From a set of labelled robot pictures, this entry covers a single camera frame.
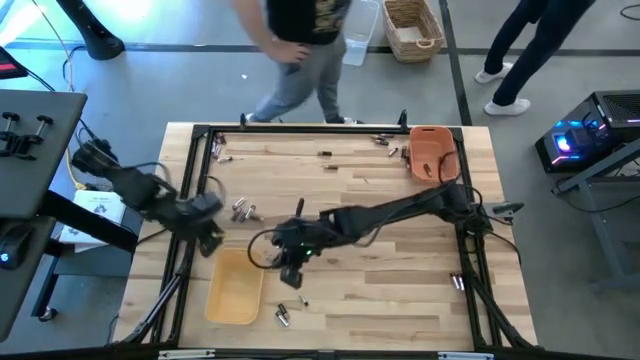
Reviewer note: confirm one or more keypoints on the orange plastic bin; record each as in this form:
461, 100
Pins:
432, 150

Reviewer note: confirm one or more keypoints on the black stand base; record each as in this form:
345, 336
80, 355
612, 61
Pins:
95, 35

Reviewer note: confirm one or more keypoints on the person's hand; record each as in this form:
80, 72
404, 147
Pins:
290, 52

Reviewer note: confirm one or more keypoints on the yellow plastic bin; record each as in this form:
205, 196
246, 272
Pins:
235, 285

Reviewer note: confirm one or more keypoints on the grey metal desk frame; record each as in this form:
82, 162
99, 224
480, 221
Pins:
615, 200

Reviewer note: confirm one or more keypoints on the small grey black bracket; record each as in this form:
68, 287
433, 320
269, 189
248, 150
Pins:
507, 208

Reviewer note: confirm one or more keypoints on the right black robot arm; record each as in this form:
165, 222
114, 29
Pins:
390, 212

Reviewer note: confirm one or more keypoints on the black device with red light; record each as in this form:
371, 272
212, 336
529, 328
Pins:
10, 65

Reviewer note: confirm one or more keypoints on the woven wicker basket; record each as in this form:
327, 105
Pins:
412, 30

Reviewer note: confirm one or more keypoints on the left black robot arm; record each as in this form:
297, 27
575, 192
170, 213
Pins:
145, 192

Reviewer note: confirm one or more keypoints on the black aluminium table frame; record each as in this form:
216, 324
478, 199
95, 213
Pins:
325, 129

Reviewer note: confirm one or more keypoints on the white printed booklet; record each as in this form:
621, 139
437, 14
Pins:
100, 207

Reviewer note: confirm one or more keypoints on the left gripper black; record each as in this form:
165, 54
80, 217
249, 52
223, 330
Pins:
200, 212

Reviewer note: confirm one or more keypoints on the silver metal bracket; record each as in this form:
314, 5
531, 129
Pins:
465, 356
186, 354

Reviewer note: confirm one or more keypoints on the black clamp with knobs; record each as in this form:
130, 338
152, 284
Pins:
22, 135

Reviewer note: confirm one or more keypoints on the black computer mouse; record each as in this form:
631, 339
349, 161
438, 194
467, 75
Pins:
12, 247

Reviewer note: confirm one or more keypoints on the person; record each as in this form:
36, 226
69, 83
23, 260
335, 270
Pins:
530, 40
305, 20

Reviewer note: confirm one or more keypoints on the black computer tower with lights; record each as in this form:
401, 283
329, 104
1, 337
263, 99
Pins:
590, 130

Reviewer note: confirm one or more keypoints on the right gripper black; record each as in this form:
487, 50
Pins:
295, 245

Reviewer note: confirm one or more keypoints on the clear plastic storage bin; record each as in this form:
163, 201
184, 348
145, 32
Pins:
362, 35

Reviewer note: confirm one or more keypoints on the black desk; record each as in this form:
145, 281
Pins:
45, 165

